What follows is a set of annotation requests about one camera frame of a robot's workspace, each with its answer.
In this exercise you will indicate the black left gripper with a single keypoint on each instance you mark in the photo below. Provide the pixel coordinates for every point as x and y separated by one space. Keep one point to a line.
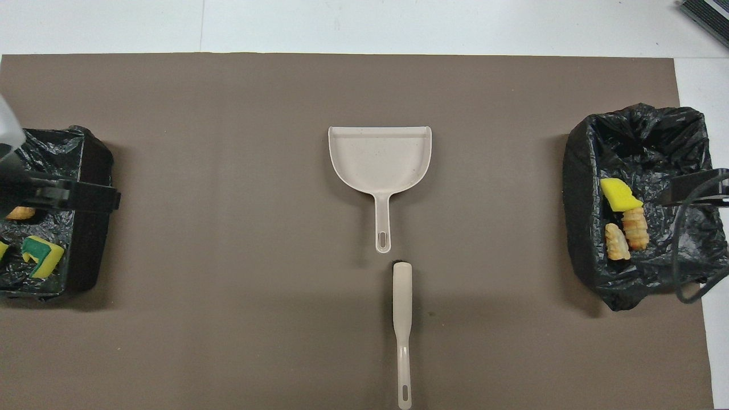
10 185

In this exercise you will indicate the brown bread roll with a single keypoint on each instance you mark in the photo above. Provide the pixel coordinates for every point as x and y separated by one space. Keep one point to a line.
20 213

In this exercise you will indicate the green and yellow sponge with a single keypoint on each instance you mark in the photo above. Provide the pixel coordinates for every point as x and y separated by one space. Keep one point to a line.
42 256

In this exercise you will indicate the striped croissant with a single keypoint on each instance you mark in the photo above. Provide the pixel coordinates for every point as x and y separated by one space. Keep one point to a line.
635 228

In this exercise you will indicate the curved yellow sponge piece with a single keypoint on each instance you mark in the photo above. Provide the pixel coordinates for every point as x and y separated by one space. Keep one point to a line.
3 249

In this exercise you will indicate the pale bread chunk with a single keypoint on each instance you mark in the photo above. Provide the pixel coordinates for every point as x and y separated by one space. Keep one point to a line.
617 244

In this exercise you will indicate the beige plastic dustpan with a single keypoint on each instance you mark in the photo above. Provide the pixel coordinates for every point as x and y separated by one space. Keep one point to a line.
380 159

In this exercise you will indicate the beige hand brush black bristles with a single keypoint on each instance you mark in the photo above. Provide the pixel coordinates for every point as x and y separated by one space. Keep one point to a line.
402 307

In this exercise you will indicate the boxy black bag lined bin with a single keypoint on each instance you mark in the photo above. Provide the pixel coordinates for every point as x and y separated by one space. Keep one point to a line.
91 239

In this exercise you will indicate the loose black bag lined bin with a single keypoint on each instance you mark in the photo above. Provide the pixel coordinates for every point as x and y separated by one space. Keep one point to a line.
643 142

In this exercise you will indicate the dark ribbed grate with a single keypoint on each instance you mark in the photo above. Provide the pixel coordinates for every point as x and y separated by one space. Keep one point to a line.
709 17

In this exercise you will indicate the brown table mat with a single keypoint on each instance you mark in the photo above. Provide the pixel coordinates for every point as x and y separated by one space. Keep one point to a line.
285 319

